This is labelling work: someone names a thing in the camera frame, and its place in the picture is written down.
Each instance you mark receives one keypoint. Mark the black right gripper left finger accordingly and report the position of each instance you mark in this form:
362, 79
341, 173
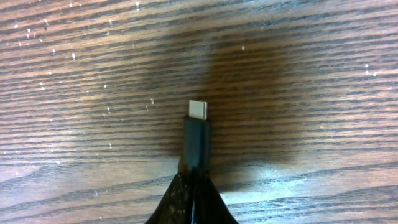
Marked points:
175, 206

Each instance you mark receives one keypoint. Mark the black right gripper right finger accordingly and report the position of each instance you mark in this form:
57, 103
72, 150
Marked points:
207, 206

